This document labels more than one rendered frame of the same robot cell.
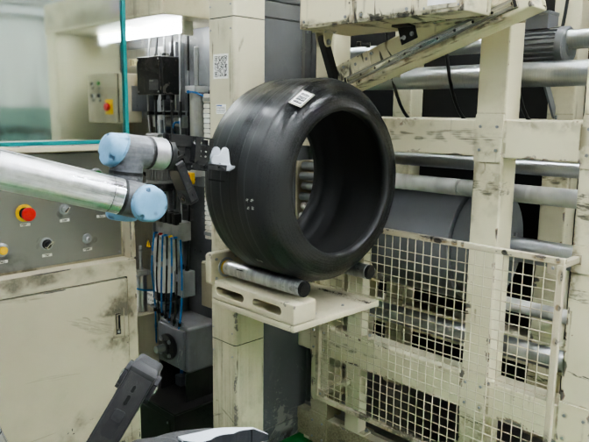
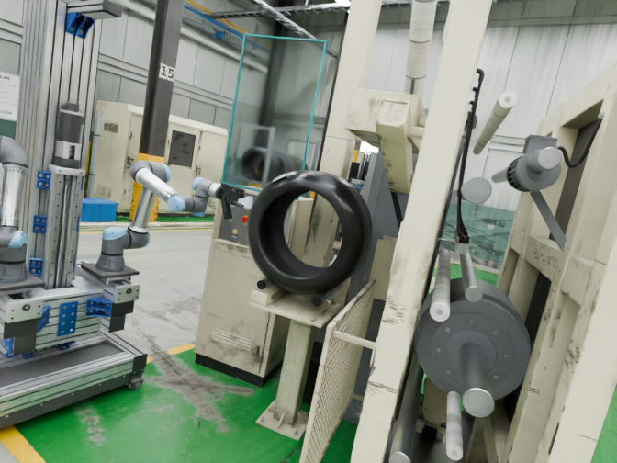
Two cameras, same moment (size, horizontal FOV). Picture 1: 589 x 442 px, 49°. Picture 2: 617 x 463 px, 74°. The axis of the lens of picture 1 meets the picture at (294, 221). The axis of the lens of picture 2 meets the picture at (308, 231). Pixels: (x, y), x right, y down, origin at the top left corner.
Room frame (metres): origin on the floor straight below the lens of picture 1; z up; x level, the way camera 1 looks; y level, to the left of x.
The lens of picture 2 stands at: (0.97, -1.75, 1.47)
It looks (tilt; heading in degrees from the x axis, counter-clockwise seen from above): 9 degrees down; 62
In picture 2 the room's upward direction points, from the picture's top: 11 degrees clockwise
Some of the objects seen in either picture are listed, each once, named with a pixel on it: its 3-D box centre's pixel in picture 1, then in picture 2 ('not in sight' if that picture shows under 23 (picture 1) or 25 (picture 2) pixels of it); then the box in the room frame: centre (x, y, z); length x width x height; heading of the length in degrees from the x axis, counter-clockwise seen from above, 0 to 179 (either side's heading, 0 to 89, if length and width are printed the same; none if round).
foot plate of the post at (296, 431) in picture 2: not in sight; (286, 416); (2.07, 0.19, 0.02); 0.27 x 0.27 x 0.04; 44
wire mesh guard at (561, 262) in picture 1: (417, 340); (342, 371); (1.97, -0.40, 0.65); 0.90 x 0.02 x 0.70; 44
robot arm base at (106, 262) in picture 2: not in sight; (111, 259); (1.07, 0.72, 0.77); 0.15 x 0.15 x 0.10
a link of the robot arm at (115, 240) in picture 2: not in sight; (115, 239); (1.07, 0.72, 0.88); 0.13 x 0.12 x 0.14; 33
